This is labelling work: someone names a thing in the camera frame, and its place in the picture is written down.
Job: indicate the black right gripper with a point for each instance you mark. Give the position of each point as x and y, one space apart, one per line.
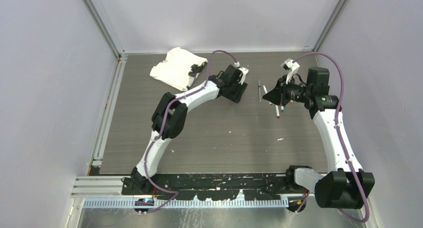
282 90

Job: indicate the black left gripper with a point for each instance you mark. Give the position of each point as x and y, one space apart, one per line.
237 97

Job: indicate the white pen red tip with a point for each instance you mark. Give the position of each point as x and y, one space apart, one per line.
277 111

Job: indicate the grey pen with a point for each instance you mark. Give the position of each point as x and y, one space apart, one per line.
259 90

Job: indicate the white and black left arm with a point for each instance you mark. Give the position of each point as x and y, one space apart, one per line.
169 118

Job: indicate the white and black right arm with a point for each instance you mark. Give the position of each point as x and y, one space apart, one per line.
346 185

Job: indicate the white crumpled cloth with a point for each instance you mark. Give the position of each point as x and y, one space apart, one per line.
179 69

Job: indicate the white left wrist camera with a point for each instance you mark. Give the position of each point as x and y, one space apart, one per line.
244 71

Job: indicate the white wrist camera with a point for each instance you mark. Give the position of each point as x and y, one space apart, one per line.
291 67
244 71

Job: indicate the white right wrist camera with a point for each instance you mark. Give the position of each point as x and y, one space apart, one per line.
291 67

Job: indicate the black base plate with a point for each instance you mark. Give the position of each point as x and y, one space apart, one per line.
217 187

